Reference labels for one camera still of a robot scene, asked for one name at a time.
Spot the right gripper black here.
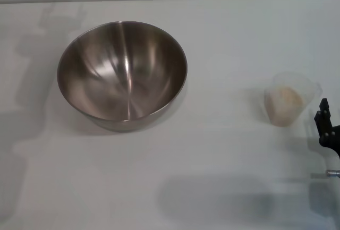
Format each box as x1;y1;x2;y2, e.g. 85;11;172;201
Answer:
314;98;340;159

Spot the white uncooked rice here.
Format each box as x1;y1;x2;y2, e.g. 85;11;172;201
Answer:
265;86;304;127

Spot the clear plastic measuring cup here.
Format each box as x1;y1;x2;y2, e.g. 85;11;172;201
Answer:
264;72;324;128

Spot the stainless steel mixing bowl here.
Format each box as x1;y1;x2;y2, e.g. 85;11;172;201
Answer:
57;20;189;132

